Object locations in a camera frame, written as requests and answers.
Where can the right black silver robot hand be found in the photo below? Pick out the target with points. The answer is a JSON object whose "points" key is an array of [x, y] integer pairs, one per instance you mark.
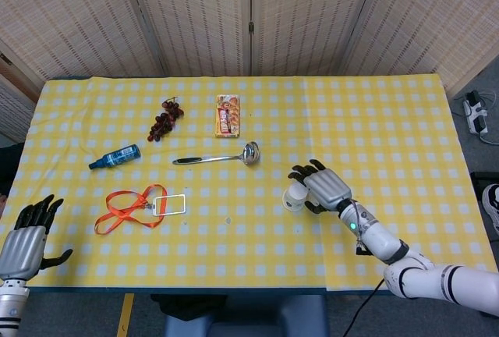
{"points": [[325, 189]]}

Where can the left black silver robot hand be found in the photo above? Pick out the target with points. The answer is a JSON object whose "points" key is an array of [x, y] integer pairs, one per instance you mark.
{"points": [[23, 251]]}

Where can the white paper cup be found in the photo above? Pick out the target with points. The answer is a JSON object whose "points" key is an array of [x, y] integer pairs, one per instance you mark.
{"points": [[295, 196]]}

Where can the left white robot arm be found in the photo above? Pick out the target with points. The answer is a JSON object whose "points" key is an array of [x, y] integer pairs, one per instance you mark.
{"points": [[11, 306]]}

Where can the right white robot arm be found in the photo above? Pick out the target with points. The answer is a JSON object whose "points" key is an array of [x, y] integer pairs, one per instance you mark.
{"points": [[390, 243]]}

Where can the yellow white checkered tablecloth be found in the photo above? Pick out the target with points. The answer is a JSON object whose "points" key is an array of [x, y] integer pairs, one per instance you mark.
{"points": [[390, 126], [234, 228]]}

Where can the stainless steel ladle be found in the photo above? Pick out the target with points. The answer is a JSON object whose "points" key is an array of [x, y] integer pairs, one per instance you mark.
{"points": [[218, 158]]}

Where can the orange snack package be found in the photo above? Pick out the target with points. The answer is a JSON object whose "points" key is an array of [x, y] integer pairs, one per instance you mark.
{"points": [[227, 115]]}

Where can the blue spray bottle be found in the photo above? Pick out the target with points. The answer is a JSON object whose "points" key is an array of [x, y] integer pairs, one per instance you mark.
{"points": [[117, 156]]}

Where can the clear white badge holder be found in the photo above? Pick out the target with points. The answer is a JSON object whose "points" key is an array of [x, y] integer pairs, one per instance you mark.
{"points": [[169, 205]]}

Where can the black white sneaker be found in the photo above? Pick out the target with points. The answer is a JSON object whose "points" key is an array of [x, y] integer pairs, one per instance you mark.
{"points": [[492, 206]]}

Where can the white power strip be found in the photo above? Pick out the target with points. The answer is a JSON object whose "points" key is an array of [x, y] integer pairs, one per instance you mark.
{"points": [[475, 112]]}

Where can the woven folding screen panel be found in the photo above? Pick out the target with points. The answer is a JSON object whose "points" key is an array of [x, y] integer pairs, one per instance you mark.
{"points": [[429, 17], [70, 17], [195, 17], [308, 17]]}

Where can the dark red grape bunch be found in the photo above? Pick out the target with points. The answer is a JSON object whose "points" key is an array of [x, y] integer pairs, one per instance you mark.
{"points": [[165, 120]]}

